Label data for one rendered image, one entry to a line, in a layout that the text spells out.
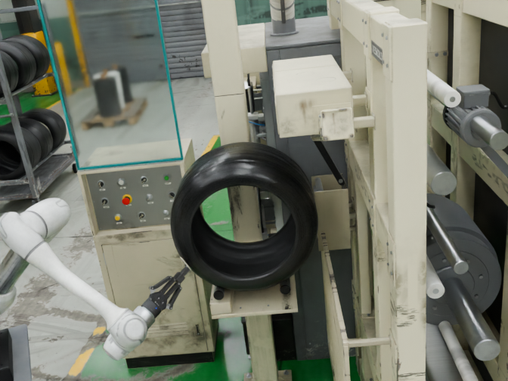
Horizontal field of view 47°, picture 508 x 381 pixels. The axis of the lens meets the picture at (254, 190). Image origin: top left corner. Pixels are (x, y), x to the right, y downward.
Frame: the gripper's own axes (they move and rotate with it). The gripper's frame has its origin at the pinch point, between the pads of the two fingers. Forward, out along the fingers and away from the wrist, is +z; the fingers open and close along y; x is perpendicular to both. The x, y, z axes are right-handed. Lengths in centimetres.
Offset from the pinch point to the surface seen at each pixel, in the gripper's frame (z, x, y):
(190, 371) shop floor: -6, -97, 79
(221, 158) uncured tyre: 36, 22, -28
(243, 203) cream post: 47.3, -11.2, 3.1
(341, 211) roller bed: 68, 18, 30
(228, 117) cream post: 62, 2, -33
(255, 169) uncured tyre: 39, 33, -18
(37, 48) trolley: 173, -409, -142
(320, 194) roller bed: 66, 16, 18
